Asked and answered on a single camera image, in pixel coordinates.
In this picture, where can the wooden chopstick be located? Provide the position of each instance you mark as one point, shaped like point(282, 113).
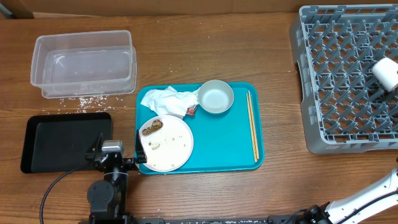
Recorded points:
point(255, 132)
point(252, 126)

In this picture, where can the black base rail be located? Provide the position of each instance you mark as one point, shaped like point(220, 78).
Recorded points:
point(273, 219)

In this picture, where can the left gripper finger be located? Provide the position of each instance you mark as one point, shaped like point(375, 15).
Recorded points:
point(97, 143)
point(139, 150)

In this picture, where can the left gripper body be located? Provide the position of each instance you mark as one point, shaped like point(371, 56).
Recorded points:
point(130, 165)

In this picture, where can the cardboard backdrop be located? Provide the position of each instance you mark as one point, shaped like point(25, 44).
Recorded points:
point(27, 8)

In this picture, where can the grey dishwasher rack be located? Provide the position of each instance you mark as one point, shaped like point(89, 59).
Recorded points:
point(344, 107)

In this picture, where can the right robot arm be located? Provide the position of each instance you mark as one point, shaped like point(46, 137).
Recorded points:
point(372, 200)

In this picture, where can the red sauce packet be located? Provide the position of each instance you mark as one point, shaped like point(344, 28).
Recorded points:
point(191, 110)

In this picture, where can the black tray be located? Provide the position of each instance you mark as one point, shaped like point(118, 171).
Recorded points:
point(59, 142)

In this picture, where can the white cup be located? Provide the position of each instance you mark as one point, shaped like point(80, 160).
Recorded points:
point(385, 70)

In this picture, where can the clear plastic bin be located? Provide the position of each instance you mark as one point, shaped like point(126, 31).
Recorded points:
point(84, 64)

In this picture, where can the teal serving tray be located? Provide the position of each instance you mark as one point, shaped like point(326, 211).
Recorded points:
point(222, 142)

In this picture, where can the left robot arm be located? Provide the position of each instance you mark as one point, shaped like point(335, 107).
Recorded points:
point(107, 197)

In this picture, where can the white round plate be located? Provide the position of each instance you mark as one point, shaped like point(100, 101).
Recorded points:
point(168, 148)

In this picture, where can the crumpled white napkin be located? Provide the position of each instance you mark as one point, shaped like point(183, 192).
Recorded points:
point(170, 101)

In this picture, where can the grey bowl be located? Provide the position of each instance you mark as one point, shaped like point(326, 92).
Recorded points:
point(215, 96)

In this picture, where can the brown food scrap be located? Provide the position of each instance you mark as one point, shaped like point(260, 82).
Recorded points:
point(155, 126)

